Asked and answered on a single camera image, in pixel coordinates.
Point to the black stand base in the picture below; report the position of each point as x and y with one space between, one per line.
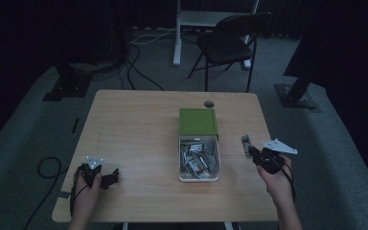
67 86
295 96

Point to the black folding chair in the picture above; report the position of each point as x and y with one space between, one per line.
226 48

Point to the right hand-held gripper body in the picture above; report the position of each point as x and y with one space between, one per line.
273 156

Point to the pile of small packets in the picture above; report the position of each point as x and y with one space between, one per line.
199 158

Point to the white drawer tray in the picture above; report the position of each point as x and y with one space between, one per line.
199 179

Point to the white table leg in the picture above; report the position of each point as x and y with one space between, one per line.
228 226
125 226

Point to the person's left hand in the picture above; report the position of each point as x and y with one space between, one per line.
87 195

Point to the small grey sachet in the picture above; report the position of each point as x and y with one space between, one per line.
246 143

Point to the white desk frame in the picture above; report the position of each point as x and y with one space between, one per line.
185 19

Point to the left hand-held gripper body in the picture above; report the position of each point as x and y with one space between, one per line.
91 171

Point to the round table grommet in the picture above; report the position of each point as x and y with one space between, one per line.
209 103

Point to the person's right hand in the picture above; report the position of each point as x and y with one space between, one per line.
278 185

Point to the green box sleeve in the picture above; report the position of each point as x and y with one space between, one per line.
198 121

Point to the small black stick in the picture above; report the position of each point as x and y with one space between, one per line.
75 125

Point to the dark tape piece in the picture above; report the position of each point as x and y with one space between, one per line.
64 194

